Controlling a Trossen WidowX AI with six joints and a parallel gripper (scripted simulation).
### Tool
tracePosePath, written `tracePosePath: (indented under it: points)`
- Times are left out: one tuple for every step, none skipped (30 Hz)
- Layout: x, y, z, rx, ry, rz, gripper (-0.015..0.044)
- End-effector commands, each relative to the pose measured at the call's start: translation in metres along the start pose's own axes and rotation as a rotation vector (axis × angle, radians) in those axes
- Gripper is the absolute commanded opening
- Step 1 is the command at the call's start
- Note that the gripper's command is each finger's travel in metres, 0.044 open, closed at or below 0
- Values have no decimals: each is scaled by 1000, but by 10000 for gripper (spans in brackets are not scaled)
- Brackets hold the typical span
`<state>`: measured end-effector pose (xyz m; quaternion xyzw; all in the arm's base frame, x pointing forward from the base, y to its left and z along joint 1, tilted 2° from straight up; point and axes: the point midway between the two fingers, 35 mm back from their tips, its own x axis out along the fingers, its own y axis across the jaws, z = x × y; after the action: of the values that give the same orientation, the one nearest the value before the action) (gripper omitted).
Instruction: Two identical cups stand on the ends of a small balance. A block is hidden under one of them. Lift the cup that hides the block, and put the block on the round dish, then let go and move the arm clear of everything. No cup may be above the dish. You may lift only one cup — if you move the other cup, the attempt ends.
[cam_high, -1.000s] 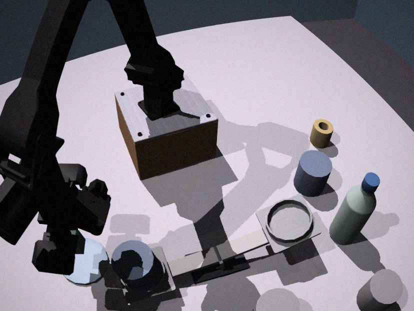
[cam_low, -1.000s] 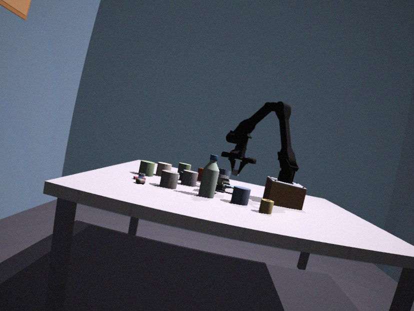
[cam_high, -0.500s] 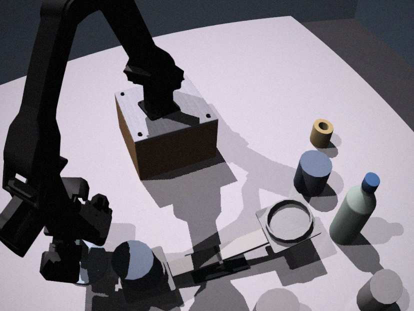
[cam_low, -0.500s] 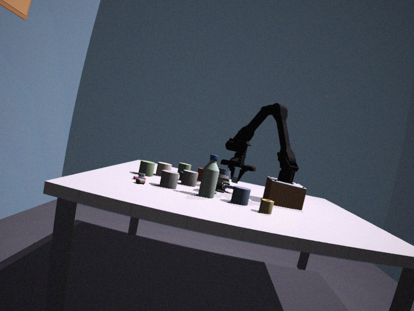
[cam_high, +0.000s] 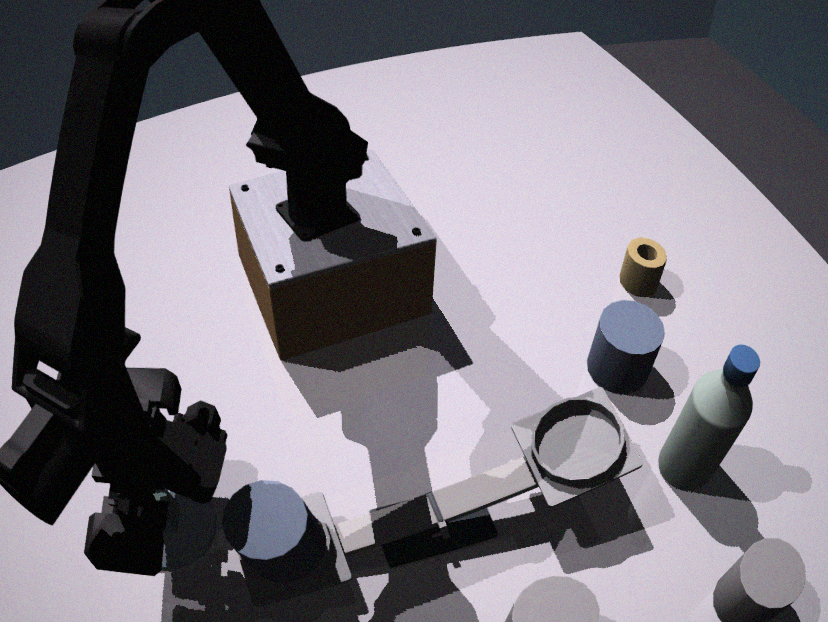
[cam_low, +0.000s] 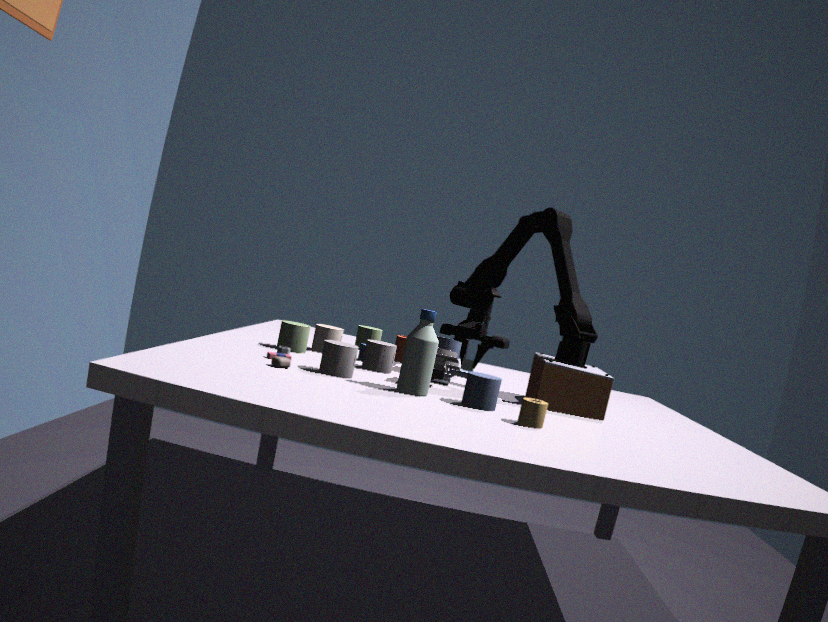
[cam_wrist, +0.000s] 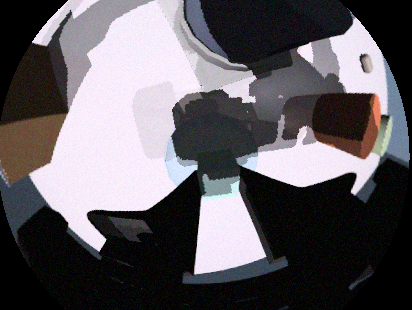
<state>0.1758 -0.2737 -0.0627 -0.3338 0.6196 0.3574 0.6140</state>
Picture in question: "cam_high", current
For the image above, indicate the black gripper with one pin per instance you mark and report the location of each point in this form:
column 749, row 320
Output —
column 127, row 535

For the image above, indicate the grey bottle with blue cap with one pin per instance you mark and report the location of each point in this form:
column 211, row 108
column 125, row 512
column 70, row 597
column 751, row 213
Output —
column 715, row 413

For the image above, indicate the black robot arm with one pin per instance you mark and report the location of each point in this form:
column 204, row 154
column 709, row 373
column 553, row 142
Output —
column 70, row 311

